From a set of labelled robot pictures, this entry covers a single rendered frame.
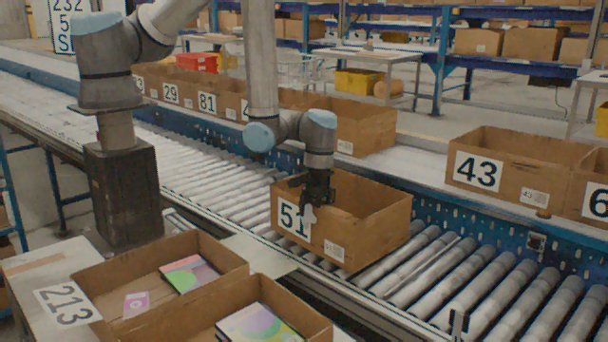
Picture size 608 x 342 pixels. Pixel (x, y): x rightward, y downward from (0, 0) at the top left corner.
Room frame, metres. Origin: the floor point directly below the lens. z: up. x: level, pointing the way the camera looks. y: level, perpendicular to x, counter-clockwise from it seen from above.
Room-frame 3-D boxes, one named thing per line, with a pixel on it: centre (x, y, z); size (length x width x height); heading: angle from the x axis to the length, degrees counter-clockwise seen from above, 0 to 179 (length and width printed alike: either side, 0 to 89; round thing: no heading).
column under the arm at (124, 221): (1.44, 0.60, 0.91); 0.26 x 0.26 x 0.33; 41
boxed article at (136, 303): (0.98, 0.42, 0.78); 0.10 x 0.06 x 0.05; 16
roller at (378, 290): (1.28, -0.37, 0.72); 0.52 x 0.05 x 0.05; 136
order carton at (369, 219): (1.43, -0.12, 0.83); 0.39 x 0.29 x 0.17; 43
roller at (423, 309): (1.19, -0.46, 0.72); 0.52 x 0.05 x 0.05; 136
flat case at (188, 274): (1.14, 0.31, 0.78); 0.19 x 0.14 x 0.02; 38
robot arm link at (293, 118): (1.37, 0.05, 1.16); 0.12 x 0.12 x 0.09; 66
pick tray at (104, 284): (1.06, 0.38, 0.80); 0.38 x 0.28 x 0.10; 133
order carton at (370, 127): (2.07, -0.19, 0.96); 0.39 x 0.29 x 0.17; 46
